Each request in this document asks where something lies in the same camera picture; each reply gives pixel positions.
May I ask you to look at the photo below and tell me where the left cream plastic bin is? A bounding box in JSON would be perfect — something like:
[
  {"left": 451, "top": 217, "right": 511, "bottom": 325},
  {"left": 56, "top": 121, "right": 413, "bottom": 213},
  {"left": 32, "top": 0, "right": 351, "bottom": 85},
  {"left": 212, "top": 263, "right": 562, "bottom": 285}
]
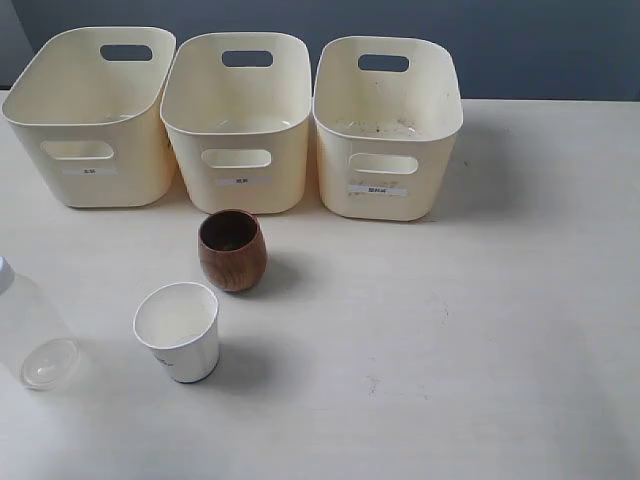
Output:
[{"left": 2, "top": 26, "right": 176, "bottom": 208}]

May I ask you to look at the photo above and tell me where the white paper cup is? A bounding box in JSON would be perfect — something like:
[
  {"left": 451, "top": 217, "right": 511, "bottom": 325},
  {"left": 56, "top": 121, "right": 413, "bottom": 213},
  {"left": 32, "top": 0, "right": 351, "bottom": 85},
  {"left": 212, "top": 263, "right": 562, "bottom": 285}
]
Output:
[{"left": 132, "top": 282, "right": 220, "bottom": 384}]

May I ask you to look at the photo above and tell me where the middle cream plastic bin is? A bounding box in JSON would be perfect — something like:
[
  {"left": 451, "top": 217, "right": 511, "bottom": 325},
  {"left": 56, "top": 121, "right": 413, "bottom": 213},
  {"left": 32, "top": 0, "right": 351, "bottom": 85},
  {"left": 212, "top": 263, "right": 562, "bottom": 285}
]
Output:
[{"left": 160, "top": 32, "right": 312, "bottom": 214}]

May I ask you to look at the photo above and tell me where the clear plastic bottle white cap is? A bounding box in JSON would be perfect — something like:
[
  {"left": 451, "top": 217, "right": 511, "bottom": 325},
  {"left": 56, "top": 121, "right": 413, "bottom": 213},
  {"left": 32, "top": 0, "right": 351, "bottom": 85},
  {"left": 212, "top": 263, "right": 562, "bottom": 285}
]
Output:
[{"left": 1, "top": 258, "right": 80, "bottom": 391}]

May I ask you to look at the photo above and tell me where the right cream plastic bin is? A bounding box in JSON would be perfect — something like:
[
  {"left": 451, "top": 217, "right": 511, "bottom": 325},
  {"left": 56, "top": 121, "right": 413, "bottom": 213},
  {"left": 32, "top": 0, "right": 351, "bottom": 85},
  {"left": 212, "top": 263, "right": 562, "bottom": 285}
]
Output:
[{"left": 312, "top": 36, "right": 463, "bottom": 221}]

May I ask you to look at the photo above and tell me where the brown wooden cup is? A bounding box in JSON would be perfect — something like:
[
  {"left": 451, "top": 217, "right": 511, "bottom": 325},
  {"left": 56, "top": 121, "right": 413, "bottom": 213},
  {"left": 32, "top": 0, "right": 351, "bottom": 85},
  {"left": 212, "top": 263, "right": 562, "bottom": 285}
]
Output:
[{"left": 198, "top": 209, "right": 268, "bottom": 293}]

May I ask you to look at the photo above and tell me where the cream plastic bin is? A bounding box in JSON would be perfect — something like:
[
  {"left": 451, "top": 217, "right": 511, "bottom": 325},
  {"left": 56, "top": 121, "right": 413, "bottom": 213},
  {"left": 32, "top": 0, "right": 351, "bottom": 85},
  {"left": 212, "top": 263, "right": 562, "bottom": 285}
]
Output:
[
  {"left": 312, "top": 36, "right": 463, "bottom": 221},
  {"left": 160, "top": 32, "right": 312, "bottom": 214},
  {"left": 2, "top": 26, "right": 176, "bottom": 208}
]

